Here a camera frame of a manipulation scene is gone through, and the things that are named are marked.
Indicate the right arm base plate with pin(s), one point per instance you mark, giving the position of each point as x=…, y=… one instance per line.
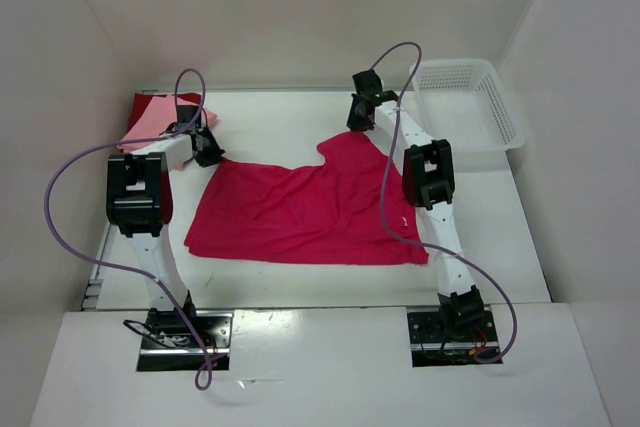
x=431, y=346

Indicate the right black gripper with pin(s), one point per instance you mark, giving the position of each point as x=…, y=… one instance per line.
x=353, y=123

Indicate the magenta t shirt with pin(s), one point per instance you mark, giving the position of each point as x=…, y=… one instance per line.
x=349, y=210

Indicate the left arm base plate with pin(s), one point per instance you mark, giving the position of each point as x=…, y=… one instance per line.
x=215, y=342

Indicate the light pink t shirt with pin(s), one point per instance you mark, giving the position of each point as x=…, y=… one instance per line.
x=152, y=136

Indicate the white plastic basket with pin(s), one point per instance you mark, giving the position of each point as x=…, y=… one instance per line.
x=463, y=100

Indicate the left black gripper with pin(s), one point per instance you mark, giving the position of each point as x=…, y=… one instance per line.
x=216, y=153

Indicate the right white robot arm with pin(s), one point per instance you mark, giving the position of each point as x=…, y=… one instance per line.
x=428, y=185

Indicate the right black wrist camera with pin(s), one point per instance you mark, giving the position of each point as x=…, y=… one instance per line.
x=367, y=83

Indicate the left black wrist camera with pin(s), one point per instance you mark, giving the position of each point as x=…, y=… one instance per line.
x=189, y=118

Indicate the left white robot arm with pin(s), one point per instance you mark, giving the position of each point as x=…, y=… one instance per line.
x=139, y=203

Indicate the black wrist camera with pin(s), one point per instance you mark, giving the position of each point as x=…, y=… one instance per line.
x=367, y=83
x=189, y=118

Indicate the dark red t shirt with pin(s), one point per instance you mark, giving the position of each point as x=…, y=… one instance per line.
x=142, y=101

